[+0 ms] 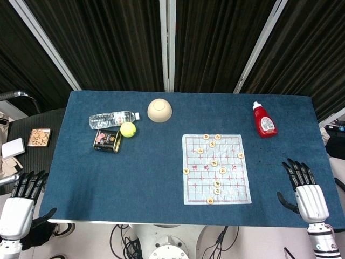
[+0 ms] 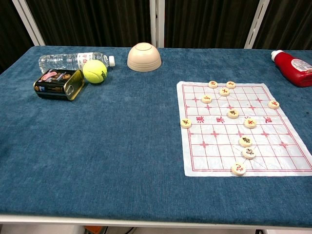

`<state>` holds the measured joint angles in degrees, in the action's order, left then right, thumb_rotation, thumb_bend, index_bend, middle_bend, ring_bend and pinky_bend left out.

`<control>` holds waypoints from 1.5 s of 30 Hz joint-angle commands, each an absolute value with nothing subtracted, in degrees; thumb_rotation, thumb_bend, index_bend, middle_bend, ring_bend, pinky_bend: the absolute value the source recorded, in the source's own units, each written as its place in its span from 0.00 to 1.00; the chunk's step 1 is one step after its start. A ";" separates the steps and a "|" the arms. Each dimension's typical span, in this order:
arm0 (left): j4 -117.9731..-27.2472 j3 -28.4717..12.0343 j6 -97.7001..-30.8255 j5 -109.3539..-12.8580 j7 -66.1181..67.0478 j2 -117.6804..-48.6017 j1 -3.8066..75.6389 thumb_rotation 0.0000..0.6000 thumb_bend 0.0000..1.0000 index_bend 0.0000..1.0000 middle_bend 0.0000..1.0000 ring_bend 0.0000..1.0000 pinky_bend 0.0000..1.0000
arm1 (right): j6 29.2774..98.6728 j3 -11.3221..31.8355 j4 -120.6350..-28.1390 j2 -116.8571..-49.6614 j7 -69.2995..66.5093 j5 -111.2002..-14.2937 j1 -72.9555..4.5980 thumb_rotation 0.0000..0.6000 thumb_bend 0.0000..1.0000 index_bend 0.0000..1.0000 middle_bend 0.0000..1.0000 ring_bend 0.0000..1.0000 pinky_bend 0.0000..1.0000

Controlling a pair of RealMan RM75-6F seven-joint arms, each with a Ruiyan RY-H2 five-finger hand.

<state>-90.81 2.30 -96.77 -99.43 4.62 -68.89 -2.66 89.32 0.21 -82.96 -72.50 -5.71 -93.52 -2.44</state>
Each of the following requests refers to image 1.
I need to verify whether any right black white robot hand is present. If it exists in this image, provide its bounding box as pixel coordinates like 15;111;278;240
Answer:
277;158;330;223

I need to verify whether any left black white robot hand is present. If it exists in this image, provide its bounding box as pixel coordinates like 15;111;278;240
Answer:
0;170;58;240

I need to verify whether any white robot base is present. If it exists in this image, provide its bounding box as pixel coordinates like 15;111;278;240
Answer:
129;223;208;259

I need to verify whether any box of wooden pieces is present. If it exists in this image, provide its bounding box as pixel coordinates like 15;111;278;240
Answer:
26;128;52;148

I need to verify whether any paper Chinese chess board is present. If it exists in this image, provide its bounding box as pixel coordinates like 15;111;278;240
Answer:
182;133;252;206

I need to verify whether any white small box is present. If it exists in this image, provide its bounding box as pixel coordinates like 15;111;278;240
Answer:
1;137;26;160

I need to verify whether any red ketchup bottle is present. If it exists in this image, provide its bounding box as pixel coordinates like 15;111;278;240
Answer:
252;101;279;139

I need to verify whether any black tin can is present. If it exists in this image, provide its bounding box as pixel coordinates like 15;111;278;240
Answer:
93;129;122;154

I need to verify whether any clear plastic water bottle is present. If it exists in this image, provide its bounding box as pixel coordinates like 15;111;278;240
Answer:
88;111;140;130

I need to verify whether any yellow tennis ball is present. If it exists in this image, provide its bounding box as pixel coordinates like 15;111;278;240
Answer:
120;121;137;138

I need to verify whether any blue felt table mat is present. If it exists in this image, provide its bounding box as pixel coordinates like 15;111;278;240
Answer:
38;90;345;230

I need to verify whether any beige upturned bowl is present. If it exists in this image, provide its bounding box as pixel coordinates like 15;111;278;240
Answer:
147;98;173;122

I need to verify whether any black cable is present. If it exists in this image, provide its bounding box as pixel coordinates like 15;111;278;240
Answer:
206;225;239;259
109;224;141;259

